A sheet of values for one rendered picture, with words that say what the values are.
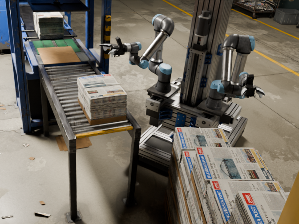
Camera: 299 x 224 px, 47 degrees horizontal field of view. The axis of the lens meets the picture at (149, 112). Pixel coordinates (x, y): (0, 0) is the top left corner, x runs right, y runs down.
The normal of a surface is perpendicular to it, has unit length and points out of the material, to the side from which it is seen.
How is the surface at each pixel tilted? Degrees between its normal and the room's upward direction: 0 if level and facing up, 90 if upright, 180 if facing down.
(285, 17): 90
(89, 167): 0
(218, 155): 2
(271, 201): 1
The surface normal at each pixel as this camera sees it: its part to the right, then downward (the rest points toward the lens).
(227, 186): 0.13, -0.84
